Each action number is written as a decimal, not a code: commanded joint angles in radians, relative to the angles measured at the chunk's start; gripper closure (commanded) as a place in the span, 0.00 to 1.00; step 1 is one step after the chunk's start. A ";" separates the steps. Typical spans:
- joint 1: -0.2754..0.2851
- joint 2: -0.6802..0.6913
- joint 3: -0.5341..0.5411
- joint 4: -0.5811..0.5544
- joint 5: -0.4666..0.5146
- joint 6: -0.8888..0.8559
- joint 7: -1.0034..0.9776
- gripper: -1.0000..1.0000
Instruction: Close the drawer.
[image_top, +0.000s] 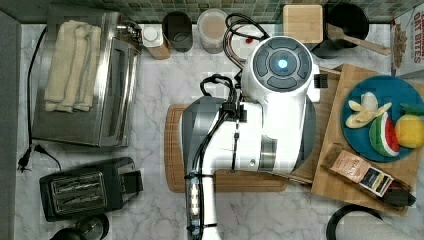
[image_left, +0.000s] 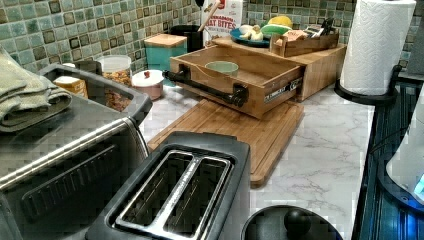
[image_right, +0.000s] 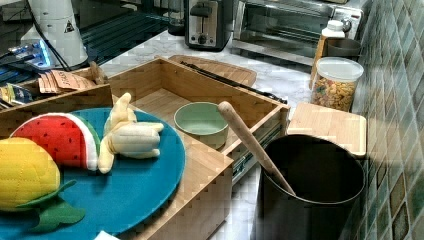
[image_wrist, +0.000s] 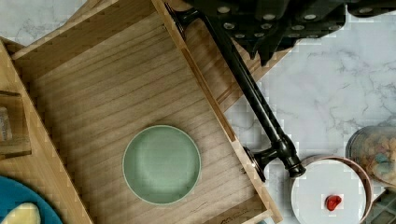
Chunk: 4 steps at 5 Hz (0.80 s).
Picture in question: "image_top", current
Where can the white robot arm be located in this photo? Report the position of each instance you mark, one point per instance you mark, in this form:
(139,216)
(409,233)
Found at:
(266,123)

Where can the round-edged wooden cutting board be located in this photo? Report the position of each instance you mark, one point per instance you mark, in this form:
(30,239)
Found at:
(224,180)

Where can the dark cylindrical canister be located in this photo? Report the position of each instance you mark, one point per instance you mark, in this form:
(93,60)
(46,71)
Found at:
(177,28)

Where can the white-capped wooden shaker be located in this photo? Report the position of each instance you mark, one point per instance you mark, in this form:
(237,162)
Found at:
(153,40)

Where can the silver toaster oven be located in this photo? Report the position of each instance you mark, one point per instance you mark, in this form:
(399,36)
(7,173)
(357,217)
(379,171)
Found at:
(108,122)

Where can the large bamboo cutting board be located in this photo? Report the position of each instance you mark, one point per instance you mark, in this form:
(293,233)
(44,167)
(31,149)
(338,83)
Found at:
(329,131)

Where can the bamboo square box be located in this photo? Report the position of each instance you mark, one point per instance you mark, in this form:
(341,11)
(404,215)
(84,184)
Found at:
(304,23)

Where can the black two-slot toaster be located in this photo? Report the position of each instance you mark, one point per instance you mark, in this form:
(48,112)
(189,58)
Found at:
(89,189)

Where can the beige folded towel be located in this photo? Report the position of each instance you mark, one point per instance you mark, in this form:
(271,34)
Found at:
(73,68)

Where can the wooden spatula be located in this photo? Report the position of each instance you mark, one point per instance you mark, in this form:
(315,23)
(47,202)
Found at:
(336,33)

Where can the toy peeled banana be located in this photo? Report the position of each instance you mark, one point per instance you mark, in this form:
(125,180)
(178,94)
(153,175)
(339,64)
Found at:
(365,111)

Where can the black round grinder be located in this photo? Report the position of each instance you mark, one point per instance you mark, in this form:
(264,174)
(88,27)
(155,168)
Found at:
(88,228)

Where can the wooden tea bag box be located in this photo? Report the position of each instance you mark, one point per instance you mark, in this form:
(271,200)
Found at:
(368,178)

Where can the black pot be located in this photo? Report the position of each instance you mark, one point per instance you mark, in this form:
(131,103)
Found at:
(351,19)

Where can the toy watermelon slice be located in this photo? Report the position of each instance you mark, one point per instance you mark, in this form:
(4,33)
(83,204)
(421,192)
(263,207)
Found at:
(382,136)

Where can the blue round plate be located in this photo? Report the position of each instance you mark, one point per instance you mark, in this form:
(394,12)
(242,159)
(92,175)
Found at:
(386,89)

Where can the toy yellow orange fruit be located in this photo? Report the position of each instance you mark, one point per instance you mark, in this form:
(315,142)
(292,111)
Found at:
(409,128)

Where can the cereal box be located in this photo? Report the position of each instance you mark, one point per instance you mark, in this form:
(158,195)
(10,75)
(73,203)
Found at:
(406,34)

